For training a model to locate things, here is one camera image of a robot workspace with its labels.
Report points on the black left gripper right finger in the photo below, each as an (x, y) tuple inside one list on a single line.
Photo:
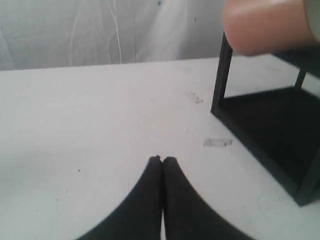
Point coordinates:
[(186, 215)]

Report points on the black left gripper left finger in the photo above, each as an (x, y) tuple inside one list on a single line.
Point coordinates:
[(139, 215)]

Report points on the pink ceramic mug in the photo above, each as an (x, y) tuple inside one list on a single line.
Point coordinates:
[(255, 27)]

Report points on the clear tape piece on table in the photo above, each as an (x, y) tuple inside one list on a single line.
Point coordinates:
[(217, 142)]

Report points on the black two-tier shelf rack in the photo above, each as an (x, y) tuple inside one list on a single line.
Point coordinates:
[(280, 127)]

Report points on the white backdrop curtain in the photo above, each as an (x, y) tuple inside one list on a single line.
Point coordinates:
[(66, 33)]

